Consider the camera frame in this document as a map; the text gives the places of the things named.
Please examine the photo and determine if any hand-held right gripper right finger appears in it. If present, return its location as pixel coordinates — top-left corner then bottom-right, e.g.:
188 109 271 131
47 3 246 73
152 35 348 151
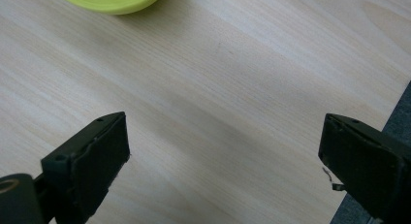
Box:
317 112 411 224

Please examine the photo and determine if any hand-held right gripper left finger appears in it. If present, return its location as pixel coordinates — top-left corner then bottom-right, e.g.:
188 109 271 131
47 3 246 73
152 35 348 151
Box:
40 111 131 224

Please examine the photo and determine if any lime green plastic plate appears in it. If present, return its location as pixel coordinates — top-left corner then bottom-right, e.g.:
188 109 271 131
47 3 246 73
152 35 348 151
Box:
54 0 168 16

